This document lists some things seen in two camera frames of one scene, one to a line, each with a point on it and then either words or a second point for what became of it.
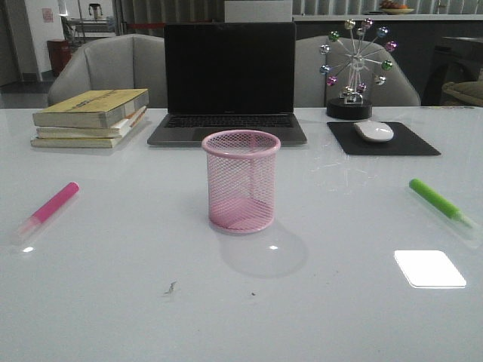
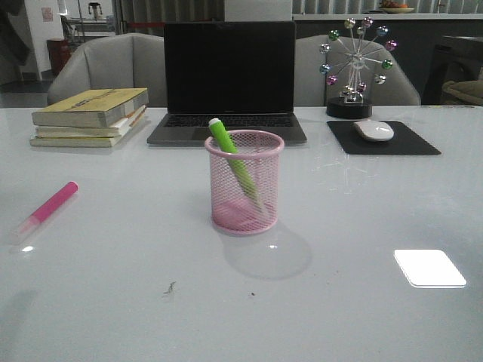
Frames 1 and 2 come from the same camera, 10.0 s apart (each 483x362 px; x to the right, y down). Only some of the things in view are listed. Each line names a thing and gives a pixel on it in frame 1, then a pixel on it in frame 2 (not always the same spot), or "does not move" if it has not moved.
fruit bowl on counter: [393, 7] does not move
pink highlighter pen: [29, 226] does not move
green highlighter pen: [429, 194] -> [226, 145]
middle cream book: [117, 130] does not move
